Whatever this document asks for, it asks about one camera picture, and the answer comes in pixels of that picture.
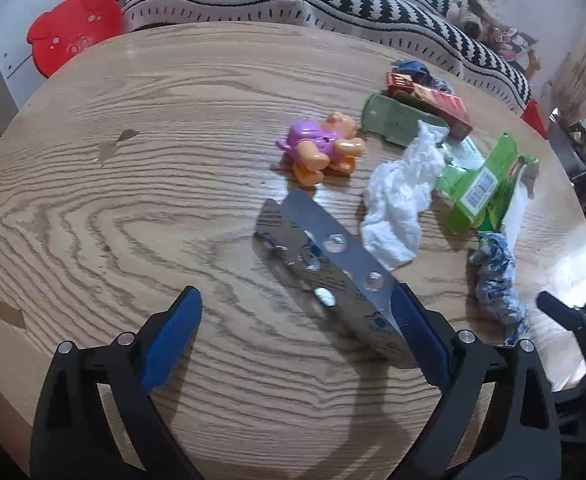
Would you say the crumpled dark blue wrapper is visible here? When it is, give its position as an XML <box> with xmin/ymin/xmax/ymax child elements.
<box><xmin>391</xmin><ymin>59</ymin><xmax>454</xmax><ymax>95</ymax></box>

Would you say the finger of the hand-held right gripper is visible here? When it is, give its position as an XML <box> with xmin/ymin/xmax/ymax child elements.
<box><xmin>536</xmin><ymin>291</ymin><xmax>582</xmax><ymax>335</ymax></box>

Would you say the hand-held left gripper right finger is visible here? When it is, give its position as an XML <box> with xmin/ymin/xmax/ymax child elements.
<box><xmin>390</xmin><ymin>282</ymin><xmax>562</xmax><ymax>480</ymax></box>

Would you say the green snack packet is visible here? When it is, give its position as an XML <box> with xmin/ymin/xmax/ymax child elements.
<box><xmin>435</xmin><ymin>133</ymin><xmax>540</xmax><ymax>234</ymax></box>

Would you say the white paper sheet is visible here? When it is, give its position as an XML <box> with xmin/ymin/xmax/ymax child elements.
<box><xmin>500</xmin><ymin>162</ymin><xmax>540</xmax><ymax>243</ymax></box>

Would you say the pink and orange toy figure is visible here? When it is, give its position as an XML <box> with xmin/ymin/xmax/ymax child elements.
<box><xmin>277</xmin><ymin>113</ymin><xmax>366</xmax><ymax>189</ymax></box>

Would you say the crumpled white tissue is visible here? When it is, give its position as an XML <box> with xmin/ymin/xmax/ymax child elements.
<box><xmin>360</xmin><ymin>120</ymin><xmax>450</xmax><ymax>272</ymax></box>

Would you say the silver pill blister pack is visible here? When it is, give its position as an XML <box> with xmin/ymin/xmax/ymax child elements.
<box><xmin>254</xmin><ymin>188</ymin><xmax>420</xmax><ymax>369</ymax></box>

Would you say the pink printed cushion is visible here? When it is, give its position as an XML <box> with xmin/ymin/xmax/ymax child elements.
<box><xmin>493</xmin><ymin>26</ymin><xmax>538</xmax><ymax>62</ymax></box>

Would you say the beige checked curtain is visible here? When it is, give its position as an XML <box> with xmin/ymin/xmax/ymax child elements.
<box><xmin>549</xmin><ymin>12</ymin><xmax>586</xmax><ymax>127</ymax></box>

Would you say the red bag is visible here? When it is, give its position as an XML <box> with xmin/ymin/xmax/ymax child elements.
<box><xmin>520</xmin><ymin>99</ymin><xmax>550</xmax><ymax>139</ymax></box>

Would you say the red cardboard box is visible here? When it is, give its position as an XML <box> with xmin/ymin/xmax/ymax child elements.
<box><xmin>385</xmin><ymin>72</ymin><xmax>474</xmax><ymax>140</ymax></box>

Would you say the beige plush toy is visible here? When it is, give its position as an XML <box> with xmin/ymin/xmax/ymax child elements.
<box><xmin>447</xmin><ymin>0</ymin><xmax>500</xmax><ymax>37</ymax></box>

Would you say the crumpled blue white wrapper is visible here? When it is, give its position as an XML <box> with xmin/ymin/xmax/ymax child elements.
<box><xmin>467</xmin><ymin>231</ymin><xmax>532</xmax><ymax>347</ymax></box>

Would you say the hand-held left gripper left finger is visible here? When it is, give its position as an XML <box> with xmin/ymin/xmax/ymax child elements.
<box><xmin>29</xmin><ymin>286</ymin><xmax>204</xmax><ymax>480</ymax></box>

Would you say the red pig-shaped stool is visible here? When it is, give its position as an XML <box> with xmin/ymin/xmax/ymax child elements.
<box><xmin>27</xmin><ymin>0</ymin><xmax>124</xmax><ymax>79</ymax></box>

